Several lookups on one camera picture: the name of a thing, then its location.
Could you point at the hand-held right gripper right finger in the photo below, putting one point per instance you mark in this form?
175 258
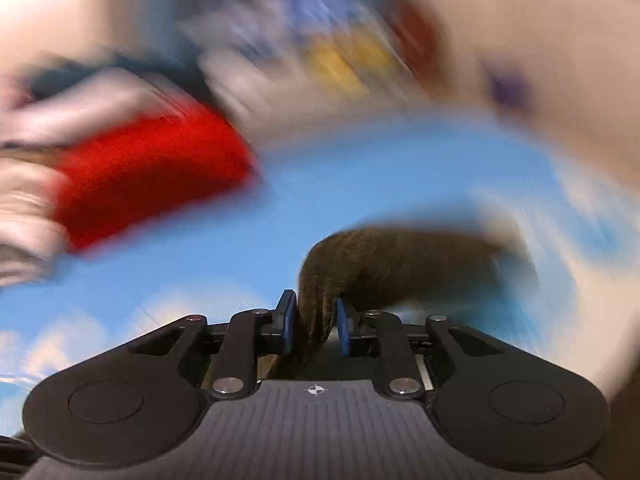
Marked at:
343 327

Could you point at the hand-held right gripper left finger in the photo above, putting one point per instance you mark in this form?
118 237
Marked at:
287 322

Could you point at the blue white printed bedsheet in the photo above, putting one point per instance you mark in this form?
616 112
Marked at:
310 195

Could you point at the red knit garment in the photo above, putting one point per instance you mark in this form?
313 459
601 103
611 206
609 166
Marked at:
150 175

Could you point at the blurred yellow object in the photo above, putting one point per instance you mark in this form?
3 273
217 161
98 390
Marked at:
340 62

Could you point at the dark teal garment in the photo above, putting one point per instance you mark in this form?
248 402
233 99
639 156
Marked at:
150 67

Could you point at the blurred purple object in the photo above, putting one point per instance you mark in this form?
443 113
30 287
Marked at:
507 87

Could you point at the blurred dark red object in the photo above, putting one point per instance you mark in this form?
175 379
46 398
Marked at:
415 35

